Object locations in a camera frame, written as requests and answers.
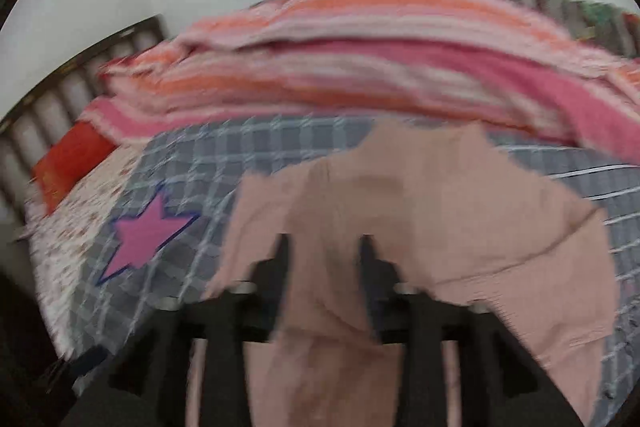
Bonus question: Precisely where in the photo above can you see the floral patterned quilt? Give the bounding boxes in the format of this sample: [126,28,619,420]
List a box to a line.
[350,0,640,58]

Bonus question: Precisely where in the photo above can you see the grey checked bedsheet with stars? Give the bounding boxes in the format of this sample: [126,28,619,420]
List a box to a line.
[65,114,640,427]

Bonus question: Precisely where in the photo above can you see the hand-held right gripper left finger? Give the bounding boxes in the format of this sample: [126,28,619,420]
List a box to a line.
[60,234,291,427]

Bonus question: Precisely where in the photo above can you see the dark wooden bed headboard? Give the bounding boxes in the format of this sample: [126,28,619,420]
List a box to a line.
[0,14,171,228]

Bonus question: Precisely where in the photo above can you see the pink ribbed knit sweater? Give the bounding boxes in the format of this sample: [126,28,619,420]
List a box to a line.
[185,119,618,427]

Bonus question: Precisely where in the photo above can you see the red pillow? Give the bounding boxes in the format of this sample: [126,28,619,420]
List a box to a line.
[31,122,118,215]

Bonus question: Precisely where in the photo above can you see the pink orange striped blanket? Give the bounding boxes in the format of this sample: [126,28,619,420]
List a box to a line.
[80,0,640,162]

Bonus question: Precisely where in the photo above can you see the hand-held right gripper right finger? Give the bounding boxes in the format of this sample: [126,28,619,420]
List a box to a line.
[360,234,586,427]

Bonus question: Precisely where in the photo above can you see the white floral sheet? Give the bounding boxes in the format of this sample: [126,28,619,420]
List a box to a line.
[22,147,146,358]

